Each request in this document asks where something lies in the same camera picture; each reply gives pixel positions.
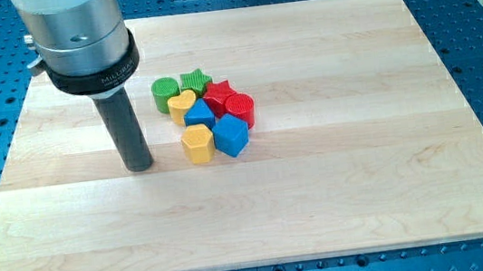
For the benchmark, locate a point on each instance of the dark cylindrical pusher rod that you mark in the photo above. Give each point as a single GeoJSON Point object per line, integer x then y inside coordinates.
{"type": "Point", "coordinates": [123, 126]}

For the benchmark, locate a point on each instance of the yellow heart block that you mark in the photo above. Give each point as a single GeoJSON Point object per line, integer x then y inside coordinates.
{"type": "Point", "coordinates": [180, 104]}

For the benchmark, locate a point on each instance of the red star block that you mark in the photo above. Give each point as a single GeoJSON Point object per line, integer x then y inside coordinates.
{"type": "Point", "coordinates": [216, 95]}

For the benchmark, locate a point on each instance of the blue triangle block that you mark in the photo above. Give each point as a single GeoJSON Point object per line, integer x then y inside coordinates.
{"type": "Point", "coordinates": [200, 113]}

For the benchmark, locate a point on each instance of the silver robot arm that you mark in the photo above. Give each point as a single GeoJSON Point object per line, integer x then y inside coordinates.
{"type": "Point", "coordinates": [52, 22]}

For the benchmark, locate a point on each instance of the wooden board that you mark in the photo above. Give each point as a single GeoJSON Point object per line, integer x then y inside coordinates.
{"type": "Point", "coordinates": [362, 142]}

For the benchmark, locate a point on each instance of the green cylinder block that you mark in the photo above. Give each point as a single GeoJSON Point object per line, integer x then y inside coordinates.
{"type": "Point", "coordinates": [163, 89]}

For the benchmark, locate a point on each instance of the black clamp ring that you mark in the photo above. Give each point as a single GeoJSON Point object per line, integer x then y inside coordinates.
{"type": "Point", "coordinates": [95, 66]}

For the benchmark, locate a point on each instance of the red cylinder block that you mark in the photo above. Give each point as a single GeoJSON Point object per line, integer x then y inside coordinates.
{"type": "Point", "coordinates": [242, 106]}

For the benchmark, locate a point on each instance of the blue cube block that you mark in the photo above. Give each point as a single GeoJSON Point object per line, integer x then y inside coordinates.
{"type": "Point", "coordinates": [230, 135]}

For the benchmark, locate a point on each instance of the yellow hexagon block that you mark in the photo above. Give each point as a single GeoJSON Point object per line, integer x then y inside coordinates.
{"type": "Point", "coordinates": [198, 143]}

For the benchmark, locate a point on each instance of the green star block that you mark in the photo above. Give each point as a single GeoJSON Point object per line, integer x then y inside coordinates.
{"type": "Point", "coordinates": [195, 81]}

